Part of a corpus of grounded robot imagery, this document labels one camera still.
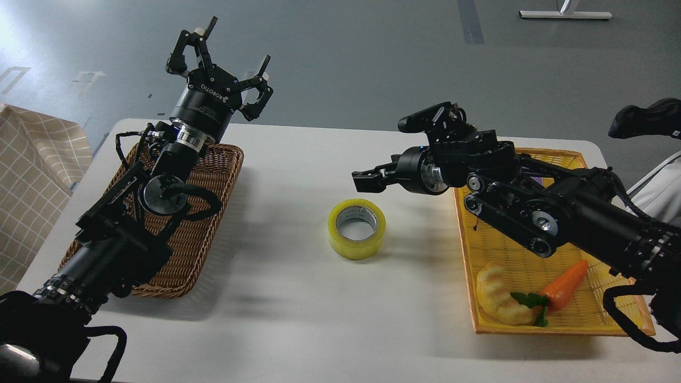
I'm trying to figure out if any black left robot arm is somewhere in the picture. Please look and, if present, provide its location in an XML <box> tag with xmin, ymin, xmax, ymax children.
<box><xmin>2</xmin><ymin>17</ymin><xmax>273</xmax><ymax>382</ymax></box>

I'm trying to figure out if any yellow plastic basket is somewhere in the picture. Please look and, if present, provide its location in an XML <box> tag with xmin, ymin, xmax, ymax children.
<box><xmin>452</xmin><ymin>147</ymin><xmax>655</xmax><ymax>337</ymax></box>

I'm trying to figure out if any orange toy carrot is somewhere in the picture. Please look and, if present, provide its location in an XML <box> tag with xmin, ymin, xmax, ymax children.
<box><xmin>510</xmin><ymin>260</ymin><xmax>589</xmax><ymax>327</ymax></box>

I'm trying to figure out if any white metal stand base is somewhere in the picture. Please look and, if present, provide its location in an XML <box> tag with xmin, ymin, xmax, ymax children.
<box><xmin>518</xmin><ymin>1</ymin><xmax>613</xmax><ymax>20</ymax></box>

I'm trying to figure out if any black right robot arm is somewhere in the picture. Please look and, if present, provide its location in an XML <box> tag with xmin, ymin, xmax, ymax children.
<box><xmin>351</xmin><ymin>102</ymin><xmax>680</xmax><ymax>353</ymax></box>

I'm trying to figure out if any yellow tape roll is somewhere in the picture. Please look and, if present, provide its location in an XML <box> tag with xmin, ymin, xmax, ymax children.
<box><xmin>327</xmin><ymin>198</ymin><xmax>386</xmax><ymax>260</ymax></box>

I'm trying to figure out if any toy croissant bread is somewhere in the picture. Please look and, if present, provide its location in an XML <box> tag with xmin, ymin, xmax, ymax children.
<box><xmin>475</xmin><ymin>262</ymin><xmax>535</xmax><ymax>326</ymax></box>

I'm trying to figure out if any beige checkered cloth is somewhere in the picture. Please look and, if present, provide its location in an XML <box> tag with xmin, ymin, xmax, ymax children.
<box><xmin>1</xmin><ymin>104</ymin><xmax>93</xmax><ymax>293</ymax></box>

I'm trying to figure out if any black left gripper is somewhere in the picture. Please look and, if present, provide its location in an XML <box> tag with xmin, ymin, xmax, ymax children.
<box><xmin>165</xmin><ymin>16</ymin><xmax>274</xmax><ymax>143</ymax></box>

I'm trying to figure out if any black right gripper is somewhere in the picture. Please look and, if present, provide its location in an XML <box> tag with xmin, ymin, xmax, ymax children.
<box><xmin>351</xmin><ymin>146</ymin><xmax>449</xmax><ymax>195</ymax></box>

